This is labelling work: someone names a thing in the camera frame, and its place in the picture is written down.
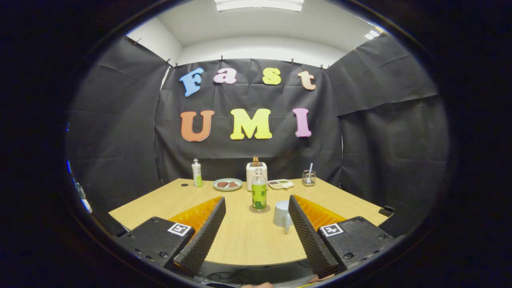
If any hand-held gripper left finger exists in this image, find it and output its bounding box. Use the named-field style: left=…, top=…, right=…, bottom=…
left=114, top=196, right=227, bottom=278

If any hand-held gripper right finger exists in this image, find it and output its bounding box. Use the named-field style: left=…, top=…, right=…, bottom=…
left=288, top=194, right=396, bottom=279

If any pale blue cup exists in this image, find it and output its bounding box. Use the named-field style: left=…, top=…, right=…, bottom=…
left=273, top=200, right=294, bottom=234

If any green label juice bottle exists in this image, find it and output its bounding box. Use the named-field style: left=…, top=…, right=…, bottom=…
left=251, top=168, right=268, bottom=211

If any slim white green bottle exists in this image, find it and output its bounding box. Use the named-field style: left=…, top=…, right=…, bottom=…
left=192, top=158, right=203, bottom=188

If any wooden table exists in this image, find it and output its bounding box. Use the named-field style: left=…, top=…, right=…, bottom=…
left=109, top=178, right=389, bottom=266

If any white divided dish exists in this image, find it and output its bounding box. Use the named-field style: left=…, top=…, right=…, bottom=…
left=267, top=179, right=294, bottom=190

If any pale green plate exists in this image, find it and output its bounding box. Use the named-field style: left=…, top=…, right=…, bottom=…
left=212, top=178, right=243, bottom=192

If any white toaster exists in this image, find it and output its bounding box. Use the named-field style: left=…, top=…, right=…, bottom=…
left=246, top=162, right=268, bottom=192

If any white object beside backdrop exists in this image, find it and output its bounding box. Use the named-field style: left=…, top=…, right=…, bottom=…
left=74, top=182, right=93, bottom=214

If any black backdrop cloth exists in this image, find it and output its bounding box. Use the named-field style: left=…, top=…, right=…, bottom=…
left=66, top=34, right=450, bottom=236

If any long ceiling light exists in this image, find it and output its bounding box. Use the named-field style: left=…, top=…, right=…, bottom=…
left=214, top=0, right=304, bottom=12

